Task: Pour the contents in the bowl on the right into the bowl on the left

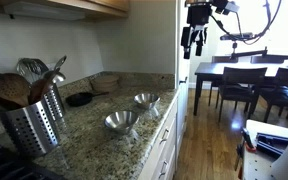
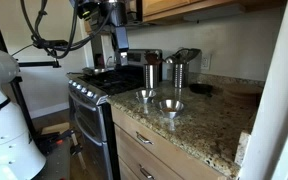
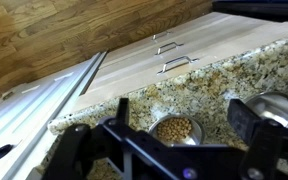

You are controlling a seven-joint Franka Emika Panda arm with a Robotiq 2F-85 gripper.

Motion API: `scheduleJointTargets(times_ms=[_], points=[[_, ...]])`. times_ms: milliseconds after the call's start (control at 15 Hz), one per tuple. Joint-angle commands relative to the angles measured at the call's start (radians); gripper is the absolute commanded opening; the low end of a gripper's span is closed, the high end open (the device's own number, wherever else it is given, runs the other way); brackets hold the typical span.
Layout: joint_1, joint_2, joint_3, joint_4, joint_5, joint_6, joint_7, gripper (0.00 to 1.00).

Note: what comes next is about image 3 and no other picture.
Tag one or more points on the wooden drawer cabinet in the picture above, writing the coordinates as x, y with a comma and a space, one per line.
134, 73

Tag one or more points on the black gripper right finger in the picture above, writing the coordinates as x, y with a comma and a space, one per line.
264, 150

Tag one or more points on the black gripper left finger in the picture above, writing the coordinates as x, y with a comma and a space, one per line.
74, 150

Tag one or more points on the chickpeas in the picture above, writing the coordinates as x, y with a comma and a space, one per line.
174, 128

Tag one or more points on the empty steel bowl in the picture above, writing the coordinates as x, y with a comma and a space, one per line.
274, 106

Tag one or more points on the steel bowl holding chickpeas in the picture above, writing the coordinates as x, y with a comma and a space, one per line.
197, 133

